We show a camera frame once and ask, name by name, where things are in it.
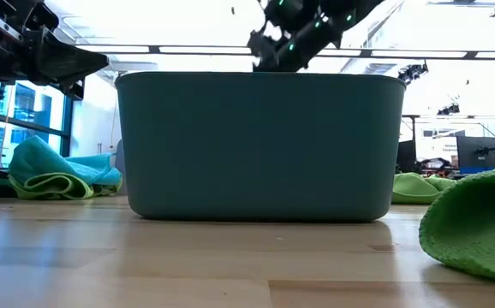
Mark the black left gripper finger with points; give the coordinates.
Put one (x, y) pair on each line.
(67, 64)
(75, 90)

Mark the blue microfiber towel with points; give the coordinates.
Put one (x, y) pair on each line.
(37, 160)

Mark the green microfiber towel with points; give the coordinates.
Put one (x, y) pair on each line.
(474, 222)
(414, 188)
(50, 186)

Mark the teal plastic basket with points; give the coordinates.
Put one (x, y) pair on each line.
(260, 145)

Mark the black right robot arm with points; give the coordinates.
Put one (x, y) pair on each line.
(316, 34)

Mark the black tripod stand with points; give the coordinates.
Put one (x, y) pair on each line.
(99, 149)

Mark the long ceiling light bar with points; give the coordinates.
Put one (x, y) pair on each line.
(209, 49)

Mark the dark computer monitor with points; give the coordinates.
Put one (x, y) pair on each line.
(406, 156)

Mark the black ceiling fixture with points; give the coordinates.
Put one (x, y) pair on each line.
(449, 109)
(412, 72)

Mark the red and black equipment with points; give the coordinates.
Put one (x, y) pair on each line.
(433, 164)

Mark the black computer monitor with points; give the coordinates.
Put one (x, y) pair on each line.
(470, 154)

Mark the dark blue window frame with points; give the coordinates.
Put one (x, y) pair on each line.
(65, 128)

